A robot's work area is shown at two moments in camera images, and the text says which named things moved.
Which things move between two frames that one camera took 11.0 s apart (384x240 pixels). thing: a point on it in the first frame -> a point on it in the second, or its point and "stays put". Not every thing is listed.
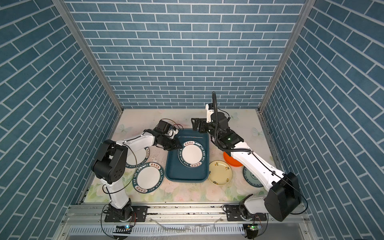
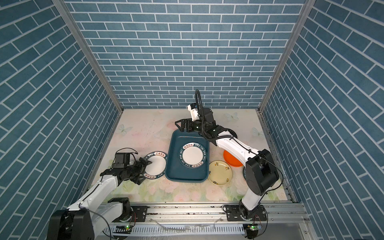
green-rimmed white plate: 138,158 -> 192,155
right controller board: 252,226 stays put
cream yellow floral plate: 220,172 stays put
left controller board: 124,229 stays put
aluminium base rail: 89,222 stays put
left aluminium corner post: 67,15 stays put
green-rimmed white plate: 147,177 -> 158,166
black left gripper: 175,145 -> 142,166
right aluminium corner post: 303,16 stays put
